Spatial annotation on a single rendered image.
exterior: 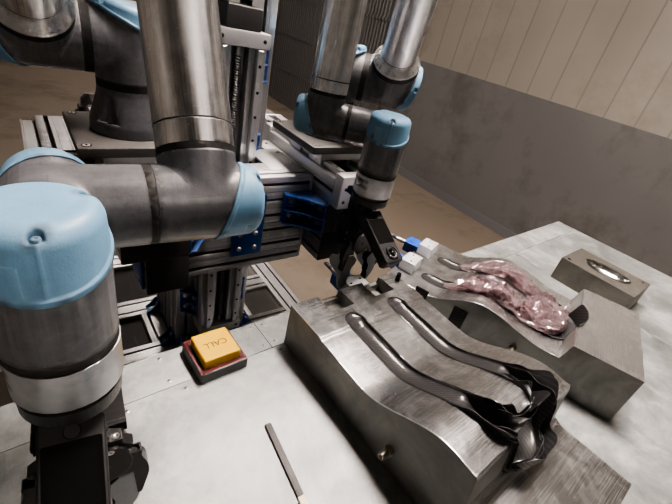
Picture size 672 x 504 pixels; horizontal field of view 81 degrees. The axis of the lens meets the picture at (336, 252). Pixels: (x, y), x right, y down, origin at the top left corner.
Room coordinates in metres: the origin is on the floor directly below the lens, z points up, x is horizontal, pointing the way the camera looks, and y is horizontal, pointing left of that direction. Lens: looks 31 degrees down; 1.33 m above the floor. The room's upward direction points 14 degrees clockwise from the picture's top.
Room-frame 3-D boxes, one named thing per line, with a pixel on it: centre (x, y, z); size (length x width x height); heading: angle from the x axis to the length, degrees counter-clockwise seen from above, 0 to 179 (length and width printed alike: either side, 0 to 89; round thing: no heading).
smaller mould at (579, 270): (1.04, -0.76, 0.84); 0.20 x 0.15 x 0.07; 46
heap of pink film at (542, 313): (0.76, -0.40, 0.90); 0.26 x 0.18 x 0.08; 63
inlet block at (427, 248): (0.93, -0.19, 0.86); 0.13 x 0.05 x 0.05; 63
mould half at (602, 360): (0.76, -0.41, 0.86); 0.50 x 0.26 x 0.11; 63
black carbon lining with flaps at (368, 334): (0.46, -0.21, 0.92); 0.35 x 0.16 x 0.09; 46
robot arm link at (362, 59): (1.11, 0.10, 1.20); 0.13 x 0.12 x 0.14; 92
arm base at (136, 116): (0.78, 0.47, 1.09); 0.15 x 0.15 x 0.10
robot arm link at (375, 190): (0.72, -0.04, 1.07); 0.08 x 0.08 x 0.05
